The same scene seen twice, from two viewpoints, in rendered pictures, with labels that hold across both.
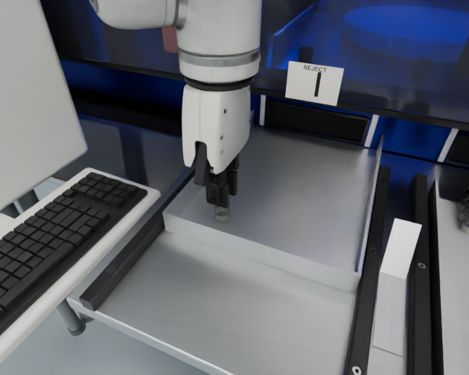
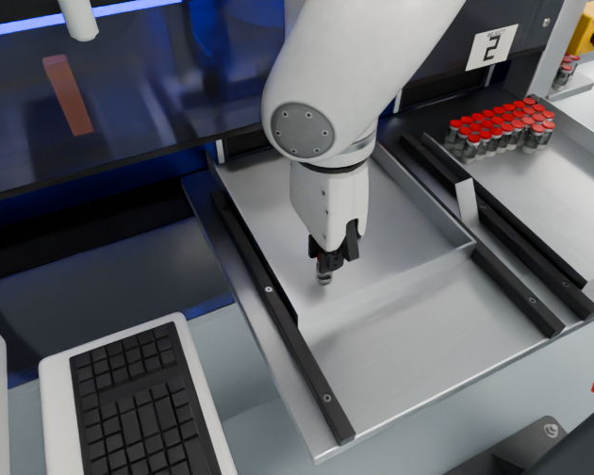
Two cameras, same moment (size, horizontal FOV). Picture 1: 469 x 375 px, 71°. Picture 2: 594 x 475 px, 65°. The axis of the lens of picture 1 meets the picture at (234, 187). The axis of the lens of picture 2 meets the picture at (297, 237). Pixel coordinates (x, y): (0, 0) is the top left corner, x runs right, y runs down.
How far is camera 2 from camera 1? 0.38 m
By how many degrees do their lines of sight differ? 36
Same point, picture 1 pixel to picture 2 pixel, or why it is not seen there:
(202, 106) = (355, 186)
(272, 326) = (460, 322)
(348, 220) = (404, 207)
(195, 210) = (295, 293)
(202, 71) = (356, 155)
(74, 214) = (144, 413)
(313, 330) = (481, 302)
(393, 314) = (500, 252)
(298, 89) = not seen: hidden behind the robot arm
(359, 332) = (509, 278)
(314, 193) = not seen: hidden behind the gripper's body
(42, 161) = not seen: outside the picture
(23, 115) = not seen: outside the picture
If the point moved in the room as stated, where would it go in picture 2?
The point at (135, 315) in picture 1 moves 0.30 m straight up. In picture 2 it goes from (382, 408) to (449, 206)
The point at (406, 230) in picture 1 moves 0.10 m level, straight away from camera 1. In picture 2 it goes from (465, 188) to (437, 145)
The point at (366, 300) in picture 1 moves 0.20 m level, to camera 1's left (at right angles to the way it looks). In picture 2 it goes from (489, 255) to (408, 361)
